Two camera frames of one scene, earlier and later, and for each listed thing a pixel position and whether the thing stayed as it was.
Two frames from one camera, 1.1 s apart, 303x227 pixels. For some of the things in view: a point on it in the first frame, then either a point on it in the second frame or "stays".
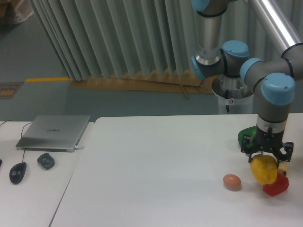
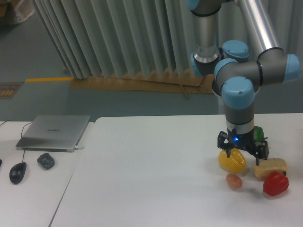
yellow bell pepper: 264,168 → 236,162
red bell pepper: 280,185 stays
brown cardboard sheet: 174,81 stays
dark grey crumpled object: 46,161 stays
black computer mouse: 17,172 stays
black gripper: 266,141 → 243,140
